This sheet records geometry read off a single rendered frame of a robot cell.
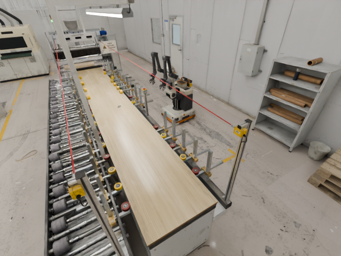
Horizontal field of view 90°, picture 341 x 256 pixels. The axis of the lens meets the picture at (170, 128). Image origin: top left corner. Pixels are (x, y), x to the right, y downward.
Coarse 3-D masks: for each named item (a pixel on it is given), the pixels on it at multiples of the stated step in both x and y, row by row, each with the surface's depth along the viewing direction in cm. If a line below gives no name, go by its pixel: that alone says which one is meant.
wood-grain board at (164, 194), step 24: (96, 72) 489; (96, 96) 357; (120, 96) 353; (96, 120) 279; (120, 120) 277; (144, 120) 275; (120, 144) 229; (144, 144) 227; (120, 168) 195; (144, 168) 194; (168, 168) 193; (144, 192) 169; (168, 192) 168; (192, 192) 167; (144, 216) 149; (168, 216) 149; (192, 216) 148
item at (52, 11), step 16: (48, 0) 128; (64, 0) 133; (80, 0) 137; (96, 0) 142; (112, 0) 147; (128, 0) 166; (80, 16) 468; (64, 48) 147; (80, 96) 172; (112, 176) 247
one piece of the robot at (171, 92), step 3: (174, 72) 362; (177, 72) 364; (168, 78) 375; (171, 78) 366; (171, 81) 373; (174, 81) 378; (174, 84) 383; (174, 87) 382; (165, 90) 396; (168, 90) 392; (171, 90) 383; (174, 90) 386; (168, 93) 390; (171, 93) 385; (174, 93) 389; (171, 96) 388; (174, 96) 393
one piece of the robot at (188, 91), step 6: (186, 78) 398; (180, 90) 399; (186, 90) 388; (192, 90) 396; (192, 96) 405; (174, 102) 430; (180, 102) 416; (186, 102) 403; (180, 108) 423; (186, 108) 412
